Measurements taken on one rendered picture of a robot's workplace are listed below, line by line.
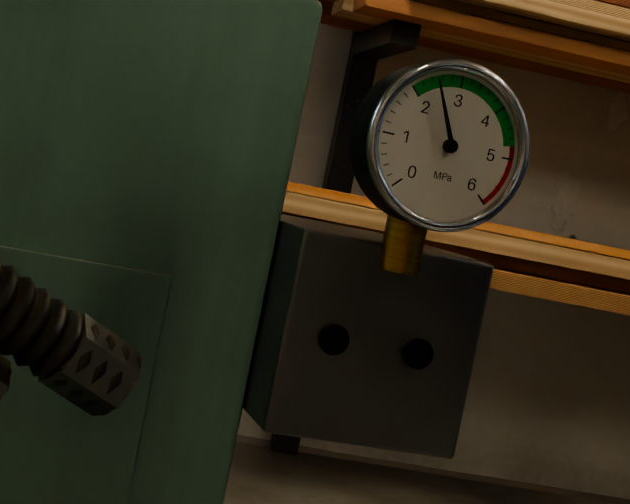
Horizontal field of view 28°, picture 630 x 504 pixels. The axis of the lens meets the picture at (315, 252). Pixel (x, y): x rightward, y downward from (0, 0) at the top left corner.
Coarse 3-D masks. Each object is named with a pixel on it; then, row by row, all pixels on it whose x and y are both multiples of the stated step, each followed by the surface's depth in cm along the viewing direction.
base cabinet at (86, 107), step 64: (0, 0) 47; (64, 0) 48; (128, 0) 48; (192, 0) 49; (256, 0) 50; (0, 64) 47; (64, 64) 48; (128, 64) 48; (192, 64) 49; (256, 64) 50; (0, 128) 48; (64, 128) 48; (128, 128) 49; (192, 128) 49; (256, 128) 50; (0, 192) 48; (64, 192) 48; (128, 192) 49; (192, 192) 50; (256, 192) 50; (0, 256) 48; (64, 256) 49; (128, 256) 49; (192, 256) 50; (256, 256) 51; (128, 320) 49; (192, 320) 50; (256, 320) 51; (192, 384) 50; (0, 448) 49; (64, 448) 49; (128, 448) 50; (192, 448) 51
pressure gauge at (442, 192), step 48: (384, 96) 45; (432, 96) 45; (480, 96) 46; (384, 144) 45; (432, 144) 45; (480, 144) 46; (528, 144) 46; (384, 192) 45; (432, 192) 46; (480, 192) 46; (384, 240) 48
